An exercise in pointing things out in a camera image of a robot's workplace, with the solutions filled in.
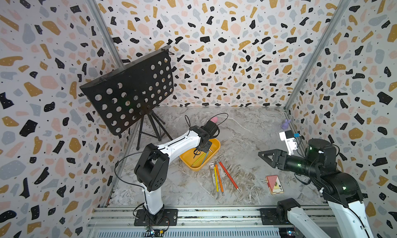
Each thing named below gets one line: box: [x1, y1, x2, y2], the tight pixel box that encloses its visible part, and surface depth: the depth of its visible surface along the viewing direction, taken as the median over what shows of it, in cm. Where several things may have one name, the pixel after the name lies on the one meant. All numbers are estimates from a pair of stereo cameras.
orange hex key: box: [215, 164, 225, 197], surface depth 87 cm
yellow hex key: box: [213, 165, 219, 192], surface depth 88 cm
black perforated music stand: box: [79, 45, 175, 151], surface depth 65 cm
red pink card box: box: [266, 174, 285, 195], surface depth 85 cm
